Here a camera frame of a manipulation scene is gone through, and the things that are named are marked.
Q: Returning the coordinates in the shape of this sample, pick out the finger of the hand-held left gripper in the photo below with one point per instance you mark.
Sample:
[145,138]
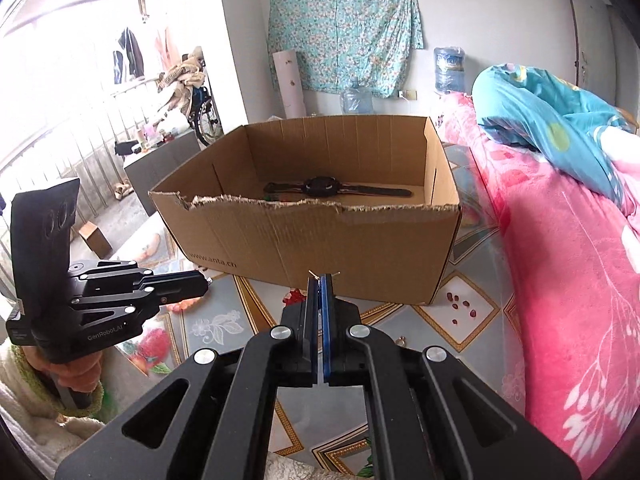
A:
[175,287]
[115,266]

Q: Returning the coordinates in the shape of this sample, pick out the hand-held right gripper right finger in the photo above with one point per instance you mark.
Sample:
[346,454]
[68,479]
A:
[326,315]

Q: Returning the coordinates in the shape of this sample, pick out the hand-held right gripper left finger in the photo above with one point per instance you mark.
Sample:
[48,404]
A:
[312,315]

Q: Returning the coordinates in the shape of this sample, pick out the torn cardboard box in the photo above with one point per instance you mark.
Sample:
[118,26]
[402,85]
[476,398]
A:
[325,245]

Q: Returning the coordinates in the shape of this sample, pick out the black watch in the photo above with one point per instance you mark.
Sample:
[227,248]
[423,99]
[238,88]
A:
[320,186]

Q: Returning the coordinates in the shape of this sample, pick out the person's left forearm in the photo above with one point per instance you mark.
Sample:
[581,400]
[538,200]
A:
[30,425]

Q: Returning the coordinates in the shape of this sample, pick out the person's left hand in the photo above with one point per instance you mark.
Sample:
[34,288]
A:
[75,375]

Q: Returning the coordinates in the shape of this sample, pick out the small brown cardboard box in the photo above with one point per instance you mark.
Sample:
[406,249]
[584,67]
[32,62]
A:
[95,240]

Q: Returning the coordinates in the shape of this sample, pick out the pair of beige shoes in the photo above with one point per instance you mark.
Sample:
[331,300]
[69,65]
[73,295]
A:
[122,191]

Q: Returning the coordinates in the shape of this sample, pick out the grey cabinet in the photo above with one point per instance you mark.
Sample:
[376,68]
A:
[160,175]

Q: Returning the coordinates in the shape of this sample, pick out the black bag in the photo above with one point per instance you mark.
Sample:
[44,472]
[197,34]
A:
[127,148]

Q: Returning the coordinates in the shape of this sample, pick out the metal railing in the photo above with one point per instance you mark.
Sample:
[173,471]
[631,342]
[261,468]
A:
[60,150]

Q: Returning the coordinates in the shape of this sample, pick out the wheelchair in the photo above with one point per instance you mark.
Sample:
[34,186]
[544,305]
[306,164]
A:
[207,120]

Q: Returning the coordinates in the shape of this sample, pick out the pile of beige clothes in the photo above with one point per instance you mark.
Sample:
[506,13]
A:
[182,77]

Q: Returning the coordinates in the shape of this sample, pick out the dark hanging jacket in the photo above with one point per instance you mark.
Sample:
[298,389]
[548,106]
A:
[129,55]

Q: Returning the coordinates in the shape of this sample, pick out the water jug on floor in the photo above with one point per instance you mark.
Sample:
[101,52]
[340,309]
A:
[356,100]

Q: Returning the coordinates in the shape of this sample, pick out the pink hanging garment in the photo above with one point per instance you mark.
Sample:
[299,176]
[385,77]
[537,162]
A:
[165,50]

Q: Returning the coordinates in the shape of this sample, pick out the pink floral blanket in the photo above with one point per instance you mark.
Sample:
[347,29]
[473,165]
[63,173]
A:
[560,285]

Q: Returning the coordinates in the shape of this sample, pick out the labelled water bottle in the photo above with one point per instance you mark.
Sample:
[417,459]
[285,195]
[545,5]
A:
[448,70]

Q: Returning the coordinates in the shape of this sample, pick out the blue quilt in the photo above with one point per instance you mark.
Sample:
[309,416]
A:
[540,110]

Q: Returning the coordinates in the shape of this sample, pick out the white door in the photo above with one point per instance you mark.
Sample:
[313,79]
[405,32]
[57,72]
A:
[590,35]

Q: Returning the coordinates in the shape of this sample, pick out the wall socket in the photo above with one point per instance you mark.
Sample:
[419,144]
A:
[408,95]

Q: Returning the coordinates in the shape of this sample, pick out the floral wall cloth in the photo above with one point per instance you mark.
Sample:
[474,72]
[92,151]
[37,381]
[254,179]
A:
[345,30]

